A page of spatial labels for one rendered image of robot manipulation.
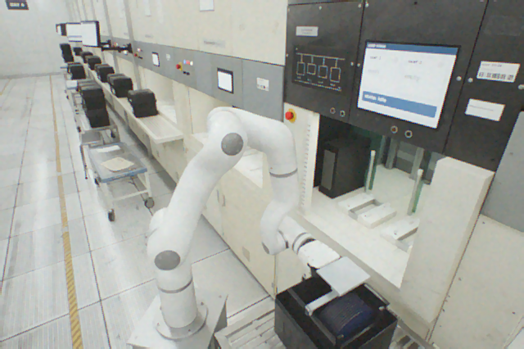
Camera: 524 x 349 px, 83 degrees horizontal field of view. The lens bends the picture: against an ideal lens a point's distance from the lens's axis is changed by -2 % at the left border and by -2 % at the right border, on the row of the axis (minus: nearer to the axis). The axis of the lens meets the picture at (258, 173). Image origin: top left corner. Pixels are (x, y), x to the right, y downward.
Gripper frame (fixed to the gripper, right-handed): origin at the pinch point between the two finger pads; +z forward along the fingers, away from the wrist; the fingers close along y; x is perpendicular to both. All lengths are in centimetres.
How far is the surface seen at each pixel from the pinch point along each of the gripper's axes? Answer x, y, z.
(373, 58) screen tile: 57, -29, -25
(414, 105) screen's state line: 46, -30, -8
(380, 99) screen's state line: 45, -29, -20
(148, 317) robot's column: -31, 50, -42
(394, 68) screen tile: 55, -29, -17
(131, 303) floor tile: -107, 55, -125
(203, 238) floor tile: -106, -15, -166
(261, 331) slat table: -30.5, 17.3, -15.7
